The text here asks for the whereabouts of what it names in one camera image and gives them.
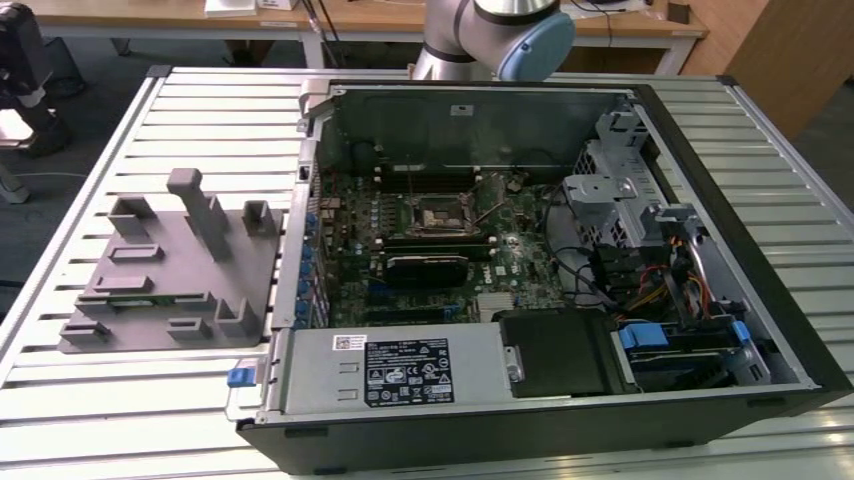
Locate black expansion slot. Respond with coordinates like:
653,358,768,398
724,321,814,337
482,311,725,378
363,303,469,325

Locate blue disk carrier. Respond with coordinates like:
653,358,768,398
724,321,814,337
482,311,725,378
617,323,672,360

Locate black drive bay cover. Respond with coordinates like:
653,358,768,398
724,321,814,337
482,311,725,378
497,308,620,399

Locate silver power supply unit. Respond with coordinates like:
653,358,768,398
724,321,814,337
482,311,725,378
257,322,519,419

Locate CPU socket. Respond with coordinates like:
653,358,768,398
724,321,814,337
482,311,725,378
406,192,482,236

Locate green RAM stick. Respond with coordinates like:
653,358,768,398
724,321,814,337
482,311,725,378
110,295,206,306

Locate orange yellow power wires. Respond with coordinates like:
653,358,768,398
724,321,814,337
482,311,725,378
617,237,713,324

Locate black RAM slot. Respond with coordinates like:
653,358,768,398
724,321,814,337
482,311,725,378
379,185,482,194
382,246,498,254
382,235,497,243
379,179,482,187
382,252,498,260
382,241,497,249
375,173,483,181
375,166,483,175

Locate wrist camera with black bracket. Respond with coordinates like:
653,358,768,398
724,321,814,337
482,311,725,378
0,2,56,150

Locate green motherboard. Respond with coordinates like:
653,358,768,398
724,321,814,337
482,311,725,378
313,167,589,331

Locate wooden desk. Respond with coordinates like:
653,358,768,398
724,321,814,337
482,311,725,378
0,0,713,76

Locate wooden cabinet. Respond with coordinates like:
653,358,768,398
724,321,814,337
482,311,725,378
680,0,854,141

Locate black graphics card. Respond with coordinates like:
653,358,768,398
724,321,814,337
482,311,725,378
385,253,470,290

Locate black internal cable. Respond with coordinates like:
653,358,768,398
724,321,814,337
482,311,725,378
541,182,636,316

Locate black PC case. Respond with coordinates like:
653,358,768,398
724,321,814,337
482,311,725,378
225,74,854,476

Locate silver chipset heatsink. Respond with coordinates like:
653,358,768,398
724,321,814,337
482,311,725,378
477,292,521,315

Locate grey parts rack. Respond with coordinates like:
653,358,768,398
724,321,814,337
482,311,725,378
58,167,287,355

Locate white table leg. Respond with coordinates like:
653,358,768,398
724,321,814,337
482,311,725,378
0,162,32,205

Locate silver drive cage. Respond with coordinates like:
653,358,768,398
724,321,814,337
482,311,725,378
560,110,676,246

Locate black mesh wastebasket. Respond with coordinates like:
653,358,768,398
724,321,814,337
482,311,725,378
26,94,75,157
40,37,88,99

